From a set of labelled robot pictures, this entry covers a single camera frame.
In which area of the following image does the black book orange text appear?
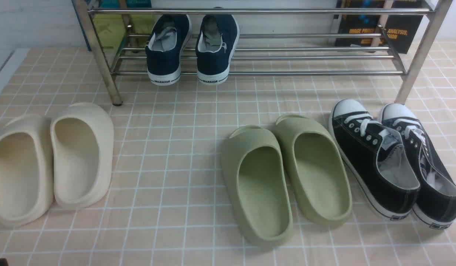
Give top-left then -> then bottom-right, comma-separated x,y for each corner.
333,0 -> 422,54

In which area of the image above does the beige foam slipper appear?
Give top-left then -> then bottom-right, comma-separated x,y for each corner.
50,102 -> 114,210
0,114 -> 54,227

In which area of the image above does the right navy canvas sneaker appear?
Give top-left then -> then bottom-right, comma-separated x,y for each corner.
195,13 -> 240,85

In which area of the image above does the black canvas sneaker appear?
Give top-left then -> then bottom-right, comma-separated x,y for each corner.
380,103 -> 456,230
328,99 -> 421,221

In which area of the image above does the right beige foam slipper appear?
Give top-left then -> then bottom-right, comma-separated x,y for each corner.
50,102 -> 114,210

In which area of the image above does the left green foam slipper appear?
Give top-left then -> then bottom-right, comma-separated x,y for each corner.
221,125 -> 293,249

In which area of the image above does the yellow-green box behind rack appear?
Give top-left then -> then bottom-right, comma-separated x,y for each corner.
86,0 -> 155,50

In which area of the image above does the right green foam slipper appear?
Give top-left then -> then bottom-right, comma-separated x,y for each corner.
273,113 -> 353,227

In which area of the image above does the green foam slipper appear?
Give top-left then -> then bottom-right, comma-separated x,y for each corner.
221,125 -> 293,249
273,113 -> 353,227

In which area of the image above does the stainless steel shoe rack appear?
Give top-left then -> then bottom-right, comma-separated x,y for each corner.
72,0 -> 453,106

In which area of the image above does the navy canvas sneaker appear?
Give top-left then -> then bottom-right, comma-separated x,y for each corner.
195,13 -> 240,85
144,14 -> 192,86

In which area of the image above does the left navy canvas sneaker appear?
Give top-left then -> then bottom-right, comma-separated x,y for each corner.
144,14 -> 192,86

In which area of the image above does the left beige foam slipper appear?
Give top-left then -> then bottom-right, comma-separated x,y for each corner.
0,114 -> 54,227

